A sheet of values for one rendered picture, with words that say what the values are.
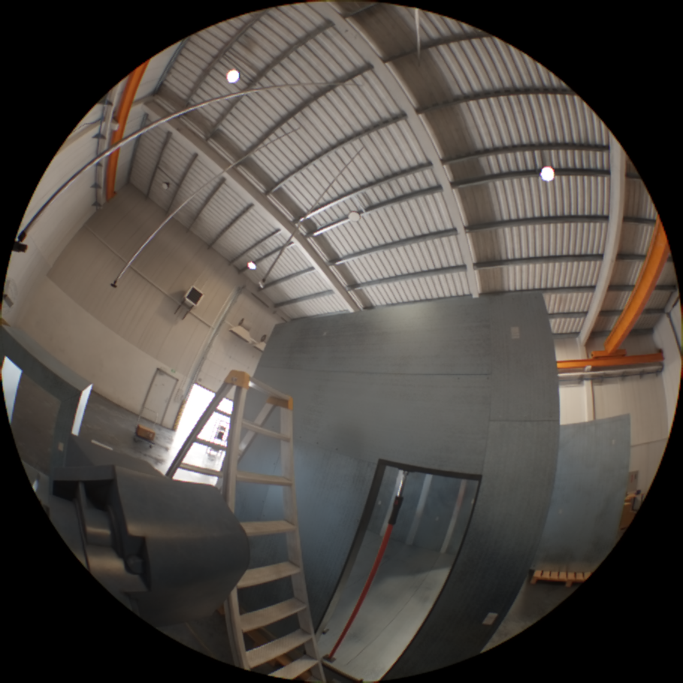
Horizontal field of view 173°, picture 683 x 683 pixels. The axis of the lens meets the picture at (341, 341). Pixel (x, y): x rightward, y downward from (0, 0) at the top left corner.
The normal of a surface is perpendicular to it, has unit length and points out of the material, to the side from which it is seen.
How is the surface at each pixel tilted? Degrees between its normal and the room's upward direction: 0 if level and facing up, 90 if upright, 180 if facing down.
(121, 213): 90
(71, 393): 90
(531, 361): 90
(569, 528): 90
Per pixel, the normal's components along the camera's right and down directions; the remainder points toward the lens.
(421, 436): -0.54, -0.50
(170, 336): 0.79, -0.04
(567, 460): -0.78, -0.45
